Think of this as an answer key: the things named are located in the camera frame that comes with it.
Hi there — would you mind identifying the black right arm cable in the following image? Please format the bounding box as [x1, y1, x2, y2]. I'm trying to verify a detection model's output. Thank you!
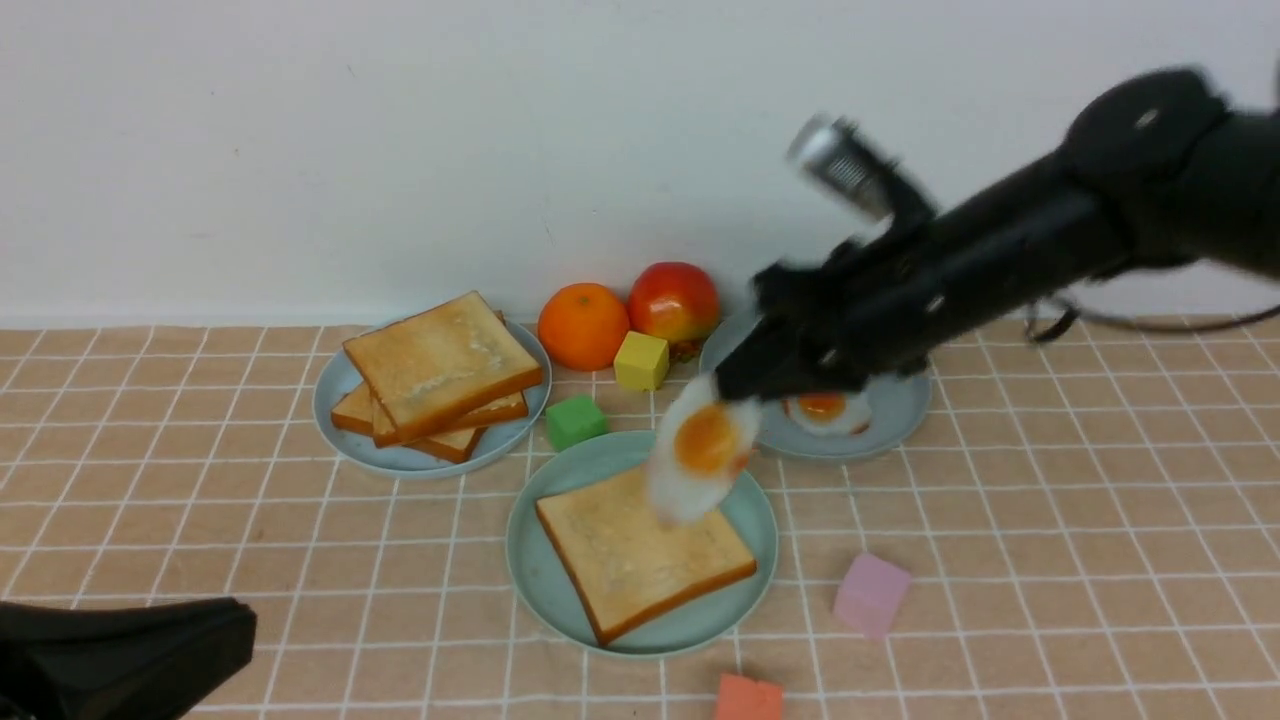
[1021, 295, 1280, 345]

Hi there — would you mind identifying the blue egg plate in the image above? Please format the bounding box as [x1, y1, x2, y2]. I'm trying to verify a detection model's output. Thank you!
[756, 372, 933, 462]

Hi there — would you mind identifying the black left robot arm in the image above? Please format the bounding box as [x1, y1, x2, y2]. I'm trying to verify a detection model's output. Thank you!
[1, 597, 259, 719]

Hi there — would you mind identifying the toast slice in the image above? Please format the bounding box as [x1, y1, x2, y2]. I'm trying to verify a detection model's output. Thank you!
[371, 392, 529, 447]
[534, 465, 758, 647]
[330, 383, 375, 437]
[404, 427, 488, 464]
[343, 290, 545, 447]

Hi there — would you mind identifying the yellow foam cube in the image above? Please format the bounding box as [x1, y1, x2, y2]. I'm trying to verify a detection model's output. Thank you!
[613, 331, 669, 392]

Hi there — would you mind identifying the green centre plate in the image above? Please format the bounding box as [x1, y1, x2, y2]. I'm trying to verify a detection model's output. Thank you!
[506, 430, 780, 659]

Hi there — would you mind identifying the green foam cube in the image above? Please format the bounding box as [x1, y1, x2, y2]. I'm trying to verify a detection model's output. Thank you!
[544, 395, 611, 452]

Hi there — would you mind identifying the pink foam cube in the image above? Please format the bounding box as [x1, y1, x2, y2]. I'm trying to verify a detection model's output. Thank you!
[832, 552, 913, 641]

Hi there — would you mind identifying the checkered peach tablecloth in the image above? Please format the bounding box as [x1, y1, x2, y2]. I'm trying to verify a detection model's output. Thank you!
[1, 322, 1279, 719]

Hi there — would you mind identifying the red apple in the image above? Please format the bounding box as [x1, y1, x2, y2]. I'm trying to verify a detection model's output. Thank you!
[627, 261, 722, 345]

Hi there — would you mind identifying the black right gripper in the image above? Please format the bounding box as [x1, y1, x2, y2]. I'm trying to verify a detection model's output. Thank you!
[712, 242, 961, 404]

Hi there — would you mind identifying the red-orange foam cube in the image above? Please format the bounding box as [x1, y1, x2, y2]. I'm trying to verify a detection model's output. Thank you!
[713, 673, 785, 720]

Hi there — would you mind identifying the fried egg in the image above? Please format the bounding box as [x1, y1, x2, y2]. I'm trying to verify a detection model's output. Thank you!
[645, 373, 764, 525]
[782, 393, 873, 437]

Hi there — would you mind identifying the orange fruit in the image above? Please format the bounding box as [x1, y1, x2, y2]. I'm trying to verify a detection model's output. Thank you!
[536, 282, 631, 372]

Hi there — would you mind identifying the blue bread plate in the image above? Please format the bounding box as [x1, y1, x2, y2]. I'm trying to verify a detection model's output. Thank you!
[312, 320, 553, 480]

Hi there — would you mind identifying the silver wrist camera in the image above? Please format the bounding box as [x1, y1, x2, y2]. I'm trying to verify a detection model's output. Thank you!
[785, 114, 937, 232]

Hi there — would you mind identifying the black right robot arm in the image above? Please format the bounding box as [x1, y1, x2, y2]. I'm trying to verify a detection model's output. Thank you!
[712, 67, 1279, 402]

